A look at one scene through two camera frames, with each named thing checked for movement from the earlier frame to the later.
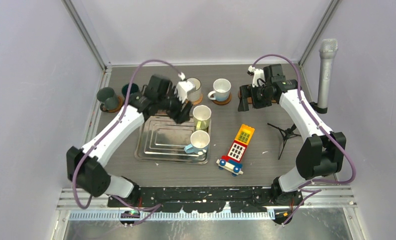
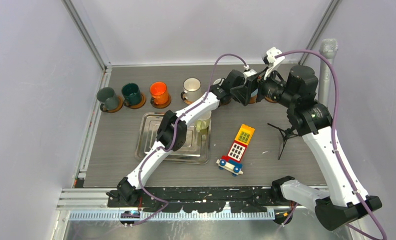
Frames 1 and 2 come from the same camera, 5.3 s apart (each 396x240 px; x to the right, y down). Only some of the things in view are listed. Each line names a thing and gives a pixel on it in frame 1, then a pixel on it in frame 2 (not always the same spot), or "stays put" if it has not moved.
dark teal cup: x=134 y=89 stays put
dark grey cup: x=107 y=95 stays put
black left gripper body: x=172 y=106 → x=243 y=82
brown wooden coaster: x=119 y=107 stays put
